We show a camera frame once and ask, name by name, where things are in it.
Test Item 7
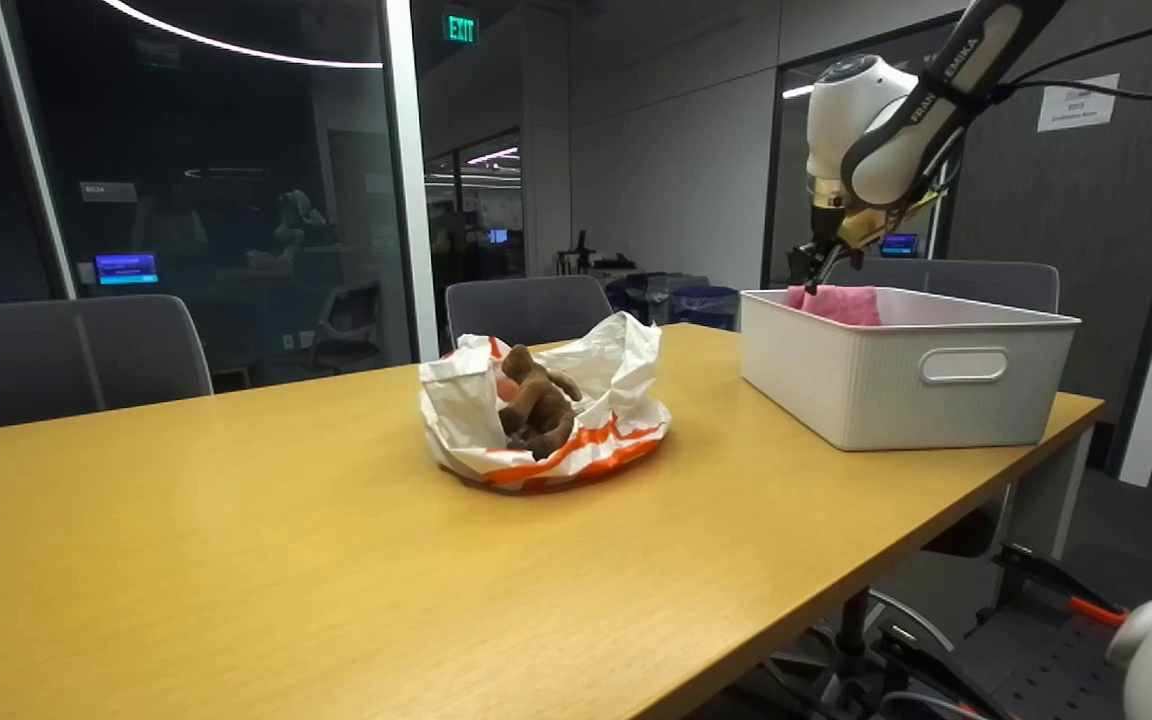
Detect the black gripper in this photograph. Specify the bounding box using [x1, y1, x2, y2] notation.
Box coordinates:
[789, 211, 871, 286]

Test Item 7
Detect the pink shirt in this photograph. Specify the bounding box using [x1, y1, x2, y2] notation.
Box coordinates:
[783, 282, 881, 323]

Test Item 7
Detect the white orange carrier bag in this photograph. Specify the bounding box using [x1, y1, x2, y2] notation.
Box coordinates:
[417, 311, 674, 490]

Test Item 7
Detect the brown plush toy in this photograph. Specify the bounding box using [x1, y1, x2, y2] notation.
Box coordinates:
[502, 349, 579, 460]

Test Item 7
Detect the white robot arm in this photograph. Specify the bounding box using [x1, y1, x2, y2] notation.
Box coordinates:
[791, 0, 1066, 286]

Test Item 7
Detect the white plastic storage bin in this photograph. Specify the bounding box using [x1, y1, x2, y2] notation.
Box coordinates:
[741, 286, 1082, 449]

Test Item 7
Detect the blue lit monitor screen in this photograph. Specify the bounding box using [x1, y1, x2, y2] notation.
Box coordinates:
[94, 253, 159, 286]

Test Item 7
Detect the grey chair far left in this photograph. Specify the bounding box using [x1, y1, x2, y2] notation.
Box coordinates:
[0, 297, 211, 422]

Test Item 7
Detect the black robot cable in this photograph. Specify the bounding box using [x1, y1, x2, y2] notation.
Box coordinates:
[1001, 0, 1152, 109]

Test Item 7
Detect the paper sign on wall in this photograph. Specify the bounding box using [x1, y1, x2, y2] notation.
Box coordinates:
[1035, 73, 1120, 133]

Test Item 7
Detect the orange handled tool on floor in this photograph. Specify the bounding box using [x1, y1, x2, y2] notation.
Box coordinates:
[995, 543, 1125, 627]

